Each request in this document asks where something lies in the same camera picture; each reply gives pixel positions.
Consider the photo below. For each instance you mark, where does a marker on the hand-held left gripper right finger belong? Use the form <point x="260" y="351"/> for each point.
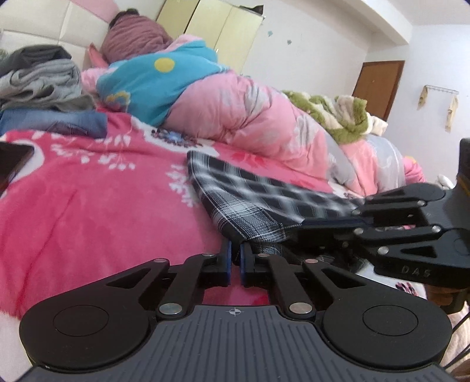
<point x="243" y="264"/>

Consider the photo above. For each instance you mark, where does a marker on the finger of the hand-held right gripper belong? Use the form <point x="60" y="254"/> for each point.
<point x="330" y="224"/>
<point x="330" y="240"/>

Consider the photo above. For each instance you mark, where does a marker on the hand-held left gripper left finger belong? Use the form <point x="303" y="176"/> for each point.
<point x="229" y="264"/>

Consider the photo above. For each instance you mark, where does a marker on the black white plaid shirt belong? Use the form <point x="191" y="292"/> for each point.
<point x="257" y="198"/>

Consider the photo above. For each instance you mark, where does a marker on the green cream fleece garment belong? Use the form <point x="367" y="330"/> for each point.
<point x="337" y="121"/>

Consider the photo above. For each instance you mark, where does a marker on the pink grey floral duvet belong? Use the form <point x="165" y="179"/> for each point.
<point x="257" y="114"/>

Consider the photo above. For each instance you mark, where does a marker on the pink floral fleece blanket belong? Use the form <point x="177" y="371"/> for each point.
<point x="110" y="205"/>

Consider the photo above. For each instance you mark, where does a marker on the brown wooden door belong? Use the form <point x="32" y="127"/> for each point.
<point x="378" y="88"/>

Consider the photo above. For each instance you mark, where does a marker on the beige hanging cloth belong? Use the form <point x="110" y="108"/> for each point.
<point x="423" y="97"/>
<point x="451" y="114"/>

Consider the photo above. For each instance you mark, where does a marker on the cream wardrobe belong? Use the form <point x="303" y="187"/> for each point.
<point x="235" y="36"/>

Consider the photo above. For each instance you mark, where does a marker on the black smartphone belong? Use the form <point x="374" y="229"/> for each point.
<point x="11" y="161"/>

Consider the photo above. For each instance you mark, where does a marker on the pink pillow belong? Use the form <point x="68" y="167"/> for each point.
<point x="97" y="57"/>

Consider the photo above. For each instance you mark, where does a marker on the purple striped pillow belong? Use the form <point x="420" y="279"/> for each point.
<point x="136" y="36"/>

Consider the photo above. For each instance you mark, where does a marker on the dark grey garment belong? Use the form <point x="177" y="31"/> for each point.
<point x="36" y="55"/>

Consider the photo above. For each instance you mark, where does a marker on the white padded headboard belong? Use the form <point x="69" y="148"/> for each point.
<point x="55" y="25"/>

